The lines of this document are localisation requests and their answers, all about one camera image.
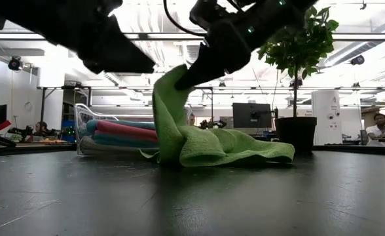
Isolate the green leafy plant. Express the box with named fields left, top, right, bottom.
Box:
left=257, top=6, right=340, bottom=118

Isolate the black background rig frame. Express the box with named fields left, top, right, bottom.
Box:
left=37, top=85, right=215, bottom=138

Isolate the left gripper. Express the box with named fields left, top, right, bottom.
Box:
left=25, top=0, right=156, bottom=75

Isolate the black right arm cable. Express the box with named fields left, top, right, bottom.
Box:
left=162, top=0, right=208, bottom=37

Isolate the pink microfiber towel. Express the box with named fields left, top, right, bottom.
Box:
left=94, top=120, right=159, bottom=142

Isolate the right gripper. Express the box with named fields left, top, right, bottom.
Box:
left=174, top=0, right=278, bottom=91

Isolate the clear plastic bin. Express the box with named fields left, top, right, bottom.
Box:
left=73, top=103, right=193, bottom=157

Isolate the black plant pot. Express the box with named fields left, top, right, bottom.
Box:
left=274, top=116, right=318, bottom=153

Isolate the green microfiber towel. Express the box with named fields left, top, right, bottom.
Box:
left=139, top=64, right=295, bottom=168

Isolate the turquoise microfiber towel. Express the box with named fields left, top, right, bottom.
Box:
left=92, top=130, right=159, bottom=148

